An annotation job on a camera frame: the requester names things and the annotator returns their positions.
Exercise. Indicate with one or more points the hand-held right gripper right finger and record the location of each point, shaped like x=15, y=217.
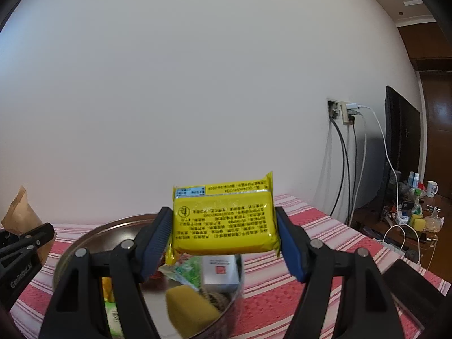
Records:
x=289, y=247

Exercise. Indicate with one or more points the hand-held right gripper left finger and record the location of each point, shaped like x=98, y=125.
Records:
x=155, y=243

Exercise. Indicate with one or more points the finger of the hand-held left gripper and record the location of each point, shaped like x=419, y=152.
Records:
x=31, y=238

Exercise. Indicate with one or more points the brown paper bag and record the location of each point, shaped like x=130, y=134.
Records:
x=24, y=212

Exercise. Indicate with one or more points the round metal tin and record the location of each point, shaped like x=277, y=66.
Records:
x=106, y=231

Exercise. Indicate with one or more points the yellow printed snack packet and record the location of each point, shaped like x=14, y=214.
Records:
x=222, y=226

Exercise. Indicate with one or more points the green snack packet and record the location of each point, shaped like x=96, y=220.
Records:
x=185, y=272

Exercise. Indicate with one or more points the red striped cloth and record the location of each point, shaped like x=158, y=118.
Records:
x=268, y=289

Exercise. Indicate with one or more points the white box red label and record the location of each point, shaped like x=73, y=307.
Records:
x=219, y=272

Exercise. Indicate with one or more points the yellow sponge block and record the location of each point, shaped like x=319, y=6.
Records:
x=190, y=310

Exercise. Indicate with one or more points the cluttered wooden side desk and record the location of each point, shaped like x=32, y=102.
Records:
x=367, y=219

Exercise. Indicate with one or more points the light green packet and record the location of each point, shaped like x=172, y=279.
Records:
x=113, y=319

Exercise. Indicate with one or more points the black smartphone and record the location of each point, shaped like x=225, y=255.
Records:
x=413, y=286

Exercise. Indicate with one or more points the small yellow sponge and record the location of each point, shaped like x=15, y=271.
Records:
x=417, y=223

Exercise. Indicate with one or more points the blue cap bottle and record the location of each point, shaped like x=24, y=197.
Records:
x=411, y=180

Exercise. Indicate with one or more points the white power adapter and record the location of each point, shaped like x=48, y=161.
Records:
x=348, y=113

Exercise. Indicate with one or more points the white mug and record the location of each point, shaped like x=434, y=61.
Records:
x=432, y=189

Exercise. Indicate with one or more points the black television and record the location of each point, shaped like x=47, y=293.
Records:
x=402, y=141

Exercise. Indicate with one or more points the wall socket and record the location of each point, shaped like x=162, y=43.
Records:
x=333, y=109

